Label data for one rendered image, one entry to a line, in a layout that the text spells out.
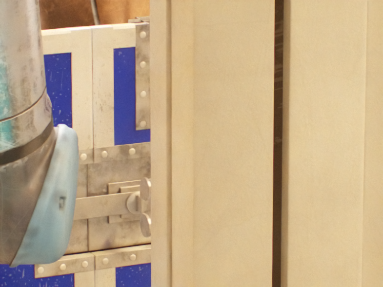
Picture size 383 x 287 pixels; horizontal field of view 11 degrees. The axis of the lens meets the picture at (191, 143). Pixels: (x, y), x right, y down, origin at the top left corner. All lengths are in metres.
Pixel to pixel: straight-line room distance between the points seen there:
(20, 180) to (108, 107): 0.76
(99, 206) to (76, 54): 0.16
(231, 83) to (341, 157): 0.06
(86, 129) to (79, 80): 0.05
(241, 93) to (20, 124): 0.43
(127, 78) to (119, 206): 0.13
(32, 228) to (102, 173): 0.78
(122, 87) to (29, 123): 0.78
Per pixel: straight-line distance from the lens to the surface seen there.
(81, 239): 2.09
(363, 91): 0.88
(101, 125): 2.05
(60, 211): 1.30
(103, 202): 2.08
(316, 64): 0.87
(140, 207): 2.08
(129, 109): 2.06
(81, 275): 2.08
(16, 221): 1.30
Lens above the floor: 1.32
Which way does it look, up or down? 13 degrees down
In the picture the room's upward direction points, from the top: straight up
